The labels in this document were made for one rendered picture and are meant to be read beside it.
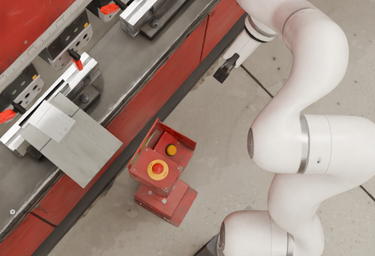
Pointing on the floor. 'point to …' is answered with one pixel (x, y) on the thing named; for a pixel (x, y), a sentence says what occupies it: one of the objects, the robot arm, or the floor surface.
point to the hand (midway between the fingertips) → (226, 68)
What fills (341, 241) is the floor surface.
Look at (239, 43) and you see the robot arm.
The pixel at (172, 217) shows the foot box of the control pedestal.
